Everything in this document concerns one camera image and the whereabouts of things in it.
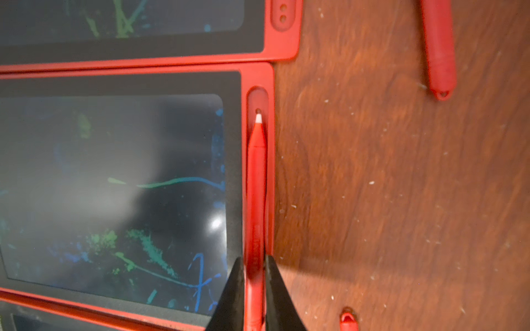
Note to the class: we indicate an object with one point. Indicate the red tablet far right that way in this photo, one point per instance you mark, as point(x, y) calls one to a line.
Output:
point(38, 36)

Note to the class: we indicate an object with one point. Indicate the red tablet front right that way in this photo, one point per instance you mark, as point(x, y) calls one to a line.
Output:
point(19, 318)

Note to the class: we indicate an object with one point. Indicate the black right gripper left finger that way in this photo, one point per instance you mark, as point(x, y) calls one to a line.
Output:
point(229, 314)

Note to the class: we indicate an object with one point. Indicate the red tablet with green scribbles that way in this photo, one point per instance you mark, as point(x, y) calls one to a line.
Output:
point(124, 191)

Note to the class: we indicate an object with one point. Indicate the red stylus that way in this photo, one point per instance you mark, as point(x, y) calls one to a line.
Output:
point(439, 46)
point(348, 322)
point(254, 233)

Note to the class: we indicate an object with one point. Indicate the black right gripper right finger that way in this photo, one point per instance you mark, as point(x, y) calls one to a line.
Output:
point(281, 314)

